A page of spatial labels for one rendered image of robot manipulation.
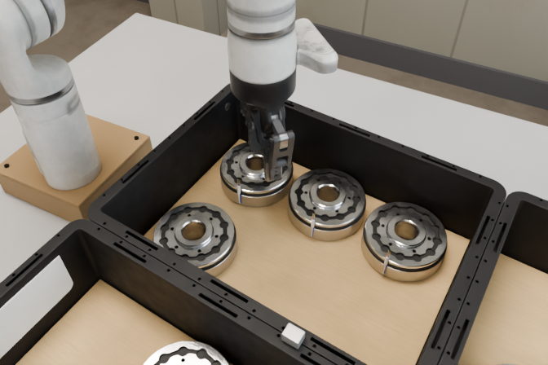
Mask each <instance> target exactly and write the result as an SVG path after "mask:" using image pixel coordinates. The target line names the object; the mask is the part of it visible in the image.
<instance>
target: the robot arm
mask: <svg viewBox="0 0 548 365"><path fill-rule="evenodd" d="M226 4H227V15H228V41H227V44H228V64H229V76H230V86H231V90H232V93H233V94H234V95H235V97H236V98H237V99H239V100H240V103H241V113H242V115H243V116H245V125H246V126H247V127H248V132H249V147H250V150H251V151H257V150H260V149H263V160H264V177H265V179H266V181H267V182H271V181H274V180H277V179H280V178H281V177H282V166H286V165H290V164H291V160H292V154H293V149H294V132H293V131H292V130H289V131H285V107H284V102H285V101H286V100H287V99H288V98H289V97H290V96H291V95H292V94H293V93H294V91H295V87H296V68H297V65H302V66H303V67H306V68H309V69H311V70H313V71H315V72H317V73H321V74H328V73H334V72H335V71H336V70H337V66H338V55H337V53H336V51H334V49H333V48H332V47H331V46H330V45H329V43H328V42H327V41H326V40H325V39H324V37H323V36H322V35H321V34H320V32H319V31H318V30H317V29H316V27H315V26H314V25H313V24H312V22H311V21H310V20H308V19H304V18H302V19H299V20H295V11H296V0H226ZM64 22H65V5H64V0H0V82H1V84H2V86H3V88H4V89H5V91H6V93H7V96H8V98H9V100H10V101H11V105H12V107H13V108H14V110H15V114H16V115H17V117H18V119H19V122H20V124H21V126H22V133H23V136H24V138H25V140H26V142H27V144H28V146H29V149H30V151H31V153H32V155H33V158H34V160H35V162H36V164H37V166H38V169H39V171H40V173H41V174H43V176H44V178H45V180H46V183H47V184H48V185H49V186H50V187H53V188H55V189H57V190H61V191H69V190H75V189H78V188H81V187H84V186H86V185H87V184H89V183H91V182H92V181H94V180H95V179H96V178H97V177H98V176H99V173H100V171H101V169H102V163H101V160H100V158H99V153H98V151H97V148H96V145H95V140H94V138H93V135H92V133H91V128H90V126H89V123H88V120H87V118H86V114H85V111H84V108H83V105H82V101H81V98H80V95H79V93H78V91H77V87H76V83H75V81H74V78H73V75H72V71H71V69H70V67H69V64H68V63H67V62H66V61H65V60H64V59H62V58H60V57H59V56H56V55H48V54H36V55H27V54H26V50H28V49H29V48H31V47H33V46H36V45H37V44H38V43H40V42H43V41H45V40H46V39H48V38H49V37H52V36H54V35H55V34H57V33H58V32H59V31H60V30H61V29H62V28H63V26H64ZM271 132H274V134H272V135H268V136H266V134H268V133H271ZM269 145H270V148H269V151H268V146H269Z"/></svg>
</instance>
